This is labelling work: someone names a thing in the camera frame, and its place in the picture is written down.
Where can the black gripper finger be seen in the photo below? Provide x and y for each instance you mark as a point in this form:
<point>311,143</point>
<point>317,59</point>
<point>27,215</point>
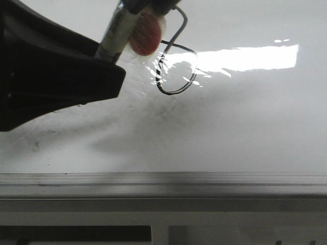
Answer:
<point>46,67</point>

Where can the white black whiteboard marker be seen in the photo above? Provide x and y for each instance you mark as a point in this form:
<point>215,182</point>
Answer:
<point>137,24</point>

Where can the white whiteboard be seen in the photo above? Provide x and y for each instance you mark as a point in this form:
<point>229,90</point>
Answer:
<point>252,123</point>

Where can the grey metal table rail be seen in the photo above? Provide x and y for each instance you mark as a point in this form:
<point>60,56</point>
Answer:
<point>155,221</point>

